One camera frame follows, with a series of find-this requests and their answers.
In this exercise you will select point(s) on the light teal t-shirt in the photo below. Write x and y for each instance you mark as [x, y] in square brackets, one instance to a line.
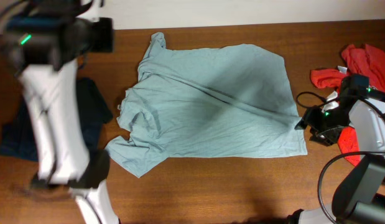
[233, 101]

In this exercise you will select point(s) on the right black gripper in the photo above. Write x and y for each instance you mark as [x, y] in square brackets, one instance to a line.
[310, 118]

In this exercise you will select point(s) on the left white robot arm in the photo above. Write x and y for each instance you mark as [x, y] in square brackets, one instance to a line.
[43, 41]

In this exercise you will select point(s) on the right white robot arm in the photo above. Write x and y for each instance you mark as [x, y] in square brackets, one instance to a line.
[356, 199]

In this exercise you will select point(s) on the dark navy garment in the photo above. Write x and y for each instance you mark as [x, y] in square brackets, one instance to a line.
[18, 136]

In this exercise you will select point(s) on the red printed t-shirt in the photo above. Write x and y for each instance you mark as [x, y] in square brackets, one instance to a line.
[367, 114]

